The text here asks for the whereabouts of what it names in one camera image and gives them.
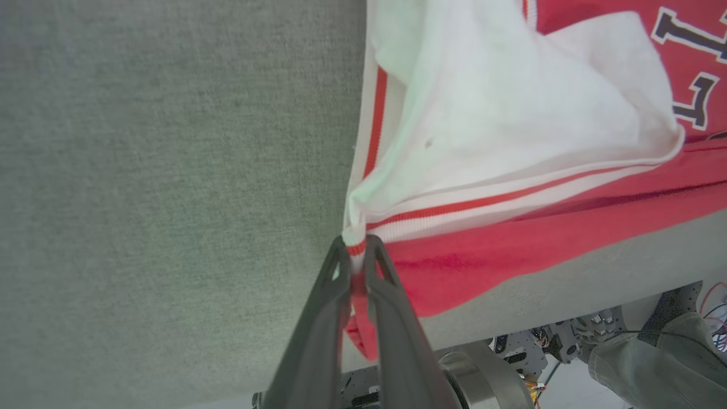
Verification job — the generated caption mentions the silver robot waist cylinder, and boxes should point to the silver robot waist cylinder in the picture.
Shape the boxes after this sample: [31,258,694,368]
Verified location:
[437,340,536,409]

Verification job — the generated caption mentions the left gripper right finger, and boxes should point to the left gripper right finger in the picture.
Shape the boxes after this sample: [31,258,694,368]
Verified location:
[363,234,462,409]

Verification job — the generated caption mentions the grey fabric trouser leg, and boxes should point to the grey fabric trouser leg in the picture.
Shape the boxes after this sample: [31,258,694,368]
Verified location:
[588,281,727,409]

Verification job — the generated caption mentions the red and blue wires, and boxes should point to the red and blue wires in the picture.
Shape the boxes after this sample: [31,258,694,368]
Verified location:
[697,281,727,354]

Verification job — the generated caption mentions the grey fabric sofa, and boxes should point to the grey fabric sofa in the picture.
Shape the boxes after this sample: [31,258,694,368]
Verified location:
[0,0,727,409]

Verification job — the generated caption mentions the black perforated robot chassis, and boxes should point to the black perforated robot chassis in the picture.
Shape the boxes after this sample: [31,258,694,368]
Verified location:
[252,306,632,409]

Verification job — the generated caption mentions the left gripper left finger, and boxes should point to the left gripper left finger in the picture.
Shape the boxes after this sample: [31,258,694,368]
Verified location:
[262,236,354,409]

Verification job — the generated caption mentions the red and white basketball jersey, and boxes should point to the red and white basketball jersey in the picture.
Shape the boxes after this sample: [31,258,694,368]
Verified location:
[342,0,727,362]

